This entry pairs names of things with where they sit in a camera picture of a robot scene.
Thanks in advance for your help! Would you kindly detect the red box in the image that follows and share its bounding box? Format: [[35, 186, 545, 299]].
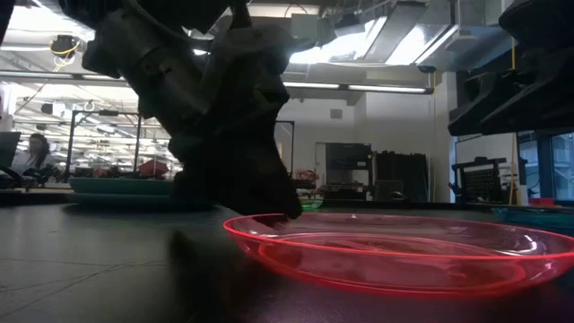
[[527, 196, 562, 208]]

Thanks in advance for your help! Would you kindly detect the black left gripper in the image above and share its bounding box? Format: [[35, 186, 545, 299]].
[[168, 24, 303, 222]]

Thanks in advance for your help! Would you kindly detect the green transparent plastic plate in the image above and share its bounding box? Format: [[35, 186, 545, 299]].
[[299, 198, 325, 213]]

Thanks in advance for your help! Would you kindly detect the dark computer monitor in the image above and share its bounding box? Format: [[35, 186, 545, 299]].
[[0, 131, 22, 170]]

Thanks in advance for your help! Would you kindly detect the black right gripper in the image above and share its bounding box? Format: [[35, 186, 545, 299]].
[[448, 26, 574, 137]]

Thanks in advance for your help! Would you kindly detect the black ceiling cable reel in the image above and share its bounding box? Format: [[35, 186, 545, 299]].
[[48, 34, 83, 59]]

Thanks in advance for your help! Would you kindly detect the dark window frame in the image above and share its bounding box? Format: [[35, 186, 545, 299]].
[[515, 129, 574, 201]]

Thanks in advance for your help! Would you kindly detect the blue plastic plate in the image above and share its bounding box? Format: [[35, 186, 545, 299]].
[[491, 206, 574, 234]]

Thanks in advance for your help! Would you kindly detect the person beside monitor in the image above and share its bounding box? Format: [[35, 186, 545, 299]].
[[9, 133, 62, 186]]

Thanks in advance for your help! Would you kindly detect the black cabinet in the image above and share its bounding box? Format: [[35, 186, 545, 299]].
[[373, 151, 430, 202]]

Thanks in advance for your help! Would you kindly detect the dark shelf unit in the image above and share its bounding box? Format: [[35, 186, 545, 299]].
[[324, 143, 374, 201]]

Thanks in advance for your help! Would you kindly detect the teal plastic plate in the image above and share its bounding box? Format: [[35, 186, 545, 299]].
[[67, 176, 177, 197]]

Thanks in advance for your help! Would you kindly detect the black frame with camera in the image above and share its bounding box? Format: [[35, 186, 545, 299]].
[[274, 119, 296, 181]]

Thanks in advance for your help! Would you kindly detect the yellow hanging cable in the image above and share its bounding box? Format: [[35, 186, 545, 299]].
[[508, 133, 517, 201]]

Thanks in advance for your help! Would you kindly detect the long ceiling light bar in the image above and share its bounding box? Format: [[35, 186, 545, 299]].
[[282, 80, 435, 95]]

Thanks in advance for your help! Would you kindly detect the black perforated cart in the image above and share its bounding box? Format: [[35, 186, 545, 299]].
[[449, 156, 509, 200]]

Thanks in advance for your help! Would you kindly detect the black metal frame stand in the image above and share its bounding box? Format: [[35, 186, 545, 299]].
[[65, 109, 144, 183]]

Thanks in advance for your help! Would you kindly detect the red transparent plastic plate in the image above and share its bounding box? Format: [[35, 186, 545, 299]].
[[222, 211, 574, 300]]

